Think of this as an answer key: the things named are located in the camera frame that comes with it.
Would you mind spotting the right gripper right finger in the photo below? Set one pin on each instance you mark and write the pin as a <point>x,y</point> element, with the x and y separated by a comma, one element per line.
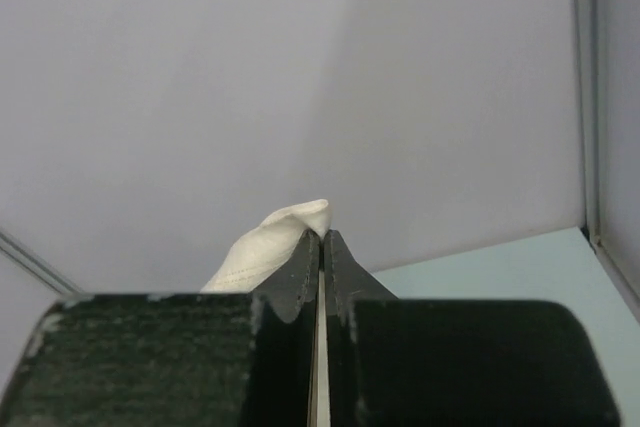
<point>346,281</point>

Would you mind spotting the left aluminium frame post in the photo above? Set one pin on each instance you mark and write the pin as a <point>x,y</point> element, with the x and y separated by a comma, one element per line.
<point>37,267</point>

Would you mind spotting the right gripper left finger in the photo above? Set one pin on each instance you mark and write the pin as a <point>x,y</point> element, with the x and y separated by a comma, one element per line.
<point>281,375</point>

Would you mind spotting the aluminium frame post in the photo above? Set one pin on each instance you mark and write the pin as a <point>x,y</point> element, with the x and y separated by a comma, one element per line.
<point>37,267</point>
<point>592,65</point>

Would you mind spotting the right aluminium frame post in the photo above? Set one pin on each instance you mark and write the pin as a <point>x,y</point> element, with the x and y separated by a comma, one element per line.
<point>592,65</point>

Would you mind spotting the cream white t shirt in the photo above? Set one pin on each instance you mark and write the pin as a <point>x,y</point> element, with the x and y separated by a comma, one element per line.
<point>259,253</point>

